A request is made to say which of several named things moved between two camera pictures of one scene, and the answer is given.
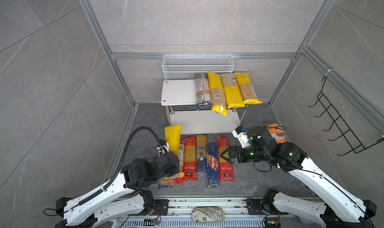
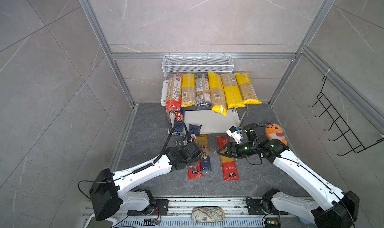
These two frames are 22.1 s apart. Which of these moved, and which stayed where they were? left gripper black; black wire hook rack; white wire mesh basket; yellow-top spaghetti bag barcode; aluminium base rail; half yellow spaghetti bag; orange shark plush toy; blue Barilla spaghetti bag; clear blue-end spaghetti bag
Moved: left gripper black; blue Barilla spaghetti bag
Stayed: clear blue-end spaghetti bag; yellow-top spaghetti bag barcode; aluminium base rail; half yellow spaghetti bag; white wire mesh basket; black wire hook rack; orange shark plush toy
